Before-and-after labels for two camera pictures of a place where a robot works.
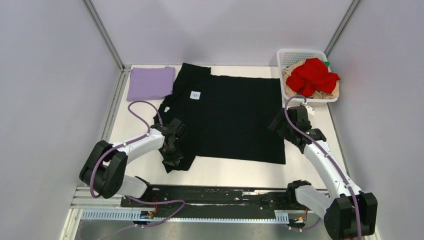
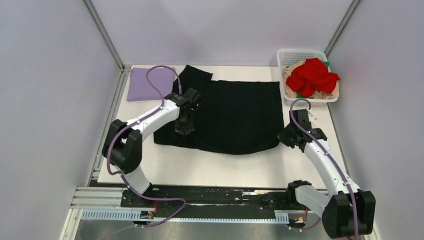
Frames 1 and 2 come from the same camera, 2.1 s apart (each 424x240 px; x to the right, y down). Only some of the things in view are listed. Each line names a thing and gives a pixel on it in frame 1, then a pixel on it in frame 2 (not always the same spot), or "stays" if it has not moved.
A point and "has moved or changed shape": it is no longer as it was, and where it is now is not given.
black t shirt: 227,117 has moved or changed shape
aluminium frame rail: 83,199 stays
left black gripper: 173,160 to 185,130
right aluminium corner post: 344,22 stays
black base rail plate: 170,202 stays
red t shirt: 313,75 stays
